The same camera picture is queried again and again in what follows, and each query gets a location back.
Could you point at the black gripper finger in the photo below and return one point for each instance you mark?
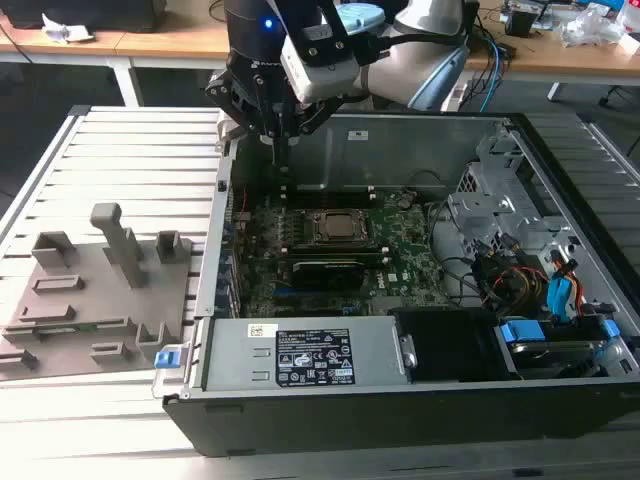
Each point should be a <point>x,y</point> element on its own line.
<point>320,112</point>
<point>240,100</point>

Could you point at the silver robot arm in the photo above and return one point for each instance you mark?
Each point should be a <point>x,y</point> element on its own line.
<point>400,75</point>

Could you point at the black RAM slot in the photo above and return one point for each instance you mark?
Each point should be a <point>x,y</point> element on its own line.
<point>335,248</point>
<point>330,201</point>

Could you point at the grey plastic case latch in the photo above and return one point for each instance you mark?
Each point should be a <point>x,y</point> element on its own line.
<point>227,132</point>

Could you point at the CPU socket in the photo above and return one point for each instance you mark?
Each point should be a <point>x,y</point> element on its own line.
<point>306,225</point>

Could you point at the silver CPU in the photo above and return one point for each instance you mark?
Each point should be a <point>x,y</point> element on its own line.
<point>342,225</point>

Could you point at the green motherboard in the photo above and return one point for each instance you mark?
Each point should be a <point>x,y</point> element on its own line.
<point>405,250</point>

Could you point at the black graphics card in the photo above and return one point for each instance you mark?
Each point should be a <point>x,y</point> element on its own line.
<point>327,275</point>

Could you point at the black bag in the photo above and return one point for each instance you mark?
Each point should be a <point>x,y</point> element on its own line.
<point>90,15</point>

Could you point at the silver drive cage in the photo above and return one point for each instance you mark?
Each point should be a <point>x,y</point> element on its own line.
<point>480,210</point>

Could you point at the crumpled white paper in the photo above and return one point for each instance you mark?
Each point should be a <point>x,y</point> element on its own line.
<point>62,31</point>

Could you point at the small black box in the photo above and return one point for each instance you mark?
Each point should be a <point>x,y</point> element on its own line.
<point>520,22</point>

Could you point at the grey parts rack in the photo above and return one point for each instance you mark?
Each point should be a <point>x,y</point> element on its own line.
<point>100,300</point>

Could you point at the grey power supply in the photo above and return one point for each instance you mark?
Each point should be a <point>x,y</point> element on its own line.
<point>235,360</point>

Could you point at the black fan shroud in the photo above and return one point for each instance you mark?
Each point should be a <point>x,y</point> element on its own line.
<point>450,345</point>

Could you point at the blue case latch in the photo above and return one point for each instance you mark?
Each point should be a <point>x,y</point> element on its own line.
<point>167,360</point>

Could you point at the clear plastic bag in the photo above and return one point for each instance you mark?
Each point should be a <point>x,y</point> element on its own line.
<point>590,25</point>

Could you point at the hard disk in blue carrier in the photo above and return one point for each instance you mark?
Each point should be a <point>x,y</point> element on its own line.
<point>522,332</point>

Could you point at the black open PC case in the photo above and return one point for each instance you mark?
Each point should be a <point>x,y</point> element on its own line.
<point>350,420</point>

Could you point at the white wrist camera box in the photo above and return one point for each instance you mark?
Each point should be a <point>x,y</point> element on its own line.
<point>325,82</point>

